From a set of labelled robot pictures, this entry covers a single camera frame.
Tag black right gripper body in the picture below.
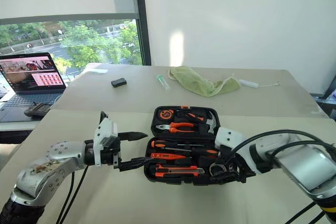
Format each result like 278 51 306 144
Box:
217 152 257 184

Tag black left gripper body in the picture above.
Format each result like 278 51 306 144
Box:
100 136 123 170

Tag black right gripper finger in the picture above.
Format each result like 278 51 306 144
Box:
208 161 224 175
209 173 238 184

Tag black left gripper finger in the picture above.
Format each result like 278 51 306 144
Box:
119 156 153 173
118 131 149 142

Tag black electrical tape roll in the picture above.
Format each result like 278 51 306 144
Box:
213 163 227 177

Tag long black orange screwdriver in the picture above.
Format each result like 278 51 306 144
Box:
161 147 219 157

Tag short black orange screwdriver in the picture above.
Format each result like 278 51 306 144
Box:
150 140 206 150

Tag orange black utility knife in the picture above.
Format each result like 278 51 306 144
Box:
154 164 206 178

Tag black tool case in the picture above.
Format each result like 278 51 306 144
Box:
143 105 235 186

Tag orange black tape measure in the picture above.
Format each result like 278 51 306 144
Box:
159 109 174 121

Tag steel claw hammer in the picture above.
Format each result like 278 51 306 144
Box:
201 111 219 134

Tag small black box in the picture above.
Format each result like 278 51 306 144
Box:
110 77 128 88

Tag clear tube with green cap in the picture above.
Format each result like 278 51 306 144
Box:
156 74 172 91

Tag green towel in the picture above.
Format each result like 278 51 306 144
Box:
167 65 241 98

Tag black calculator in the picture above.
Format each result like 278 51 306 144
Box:
24 102 52 118

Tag open laptop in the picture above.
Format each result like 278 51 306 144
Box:
0 52 69 123

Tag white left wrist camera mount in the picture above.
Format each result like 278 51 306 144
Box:
92 111 120 168

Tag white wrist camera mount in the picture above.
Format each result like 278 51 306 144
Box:
92 111 120 168
214 126 253 157

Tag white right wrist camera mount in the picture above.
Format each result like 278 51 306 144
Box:
214 126 253 157

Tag orange handled pliers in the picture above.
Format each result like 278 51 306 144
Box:
155 121 196 134

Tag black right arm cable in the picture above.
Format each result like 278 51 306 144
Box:
230 129 336 159

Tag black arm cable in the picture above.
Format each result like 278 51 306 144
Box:
230 129 336 159
56 165 89 224

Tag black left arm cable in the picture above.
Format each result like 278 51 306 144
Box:
56 165 89 224

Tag white laptop cable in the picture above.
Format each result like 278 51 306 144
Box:
50 94 62 110

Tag white adapter with cable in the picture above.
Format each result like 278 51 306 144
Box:
238 78 280 88

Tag dark window frame post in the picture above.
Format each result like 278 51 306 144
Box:
133 0 152 66

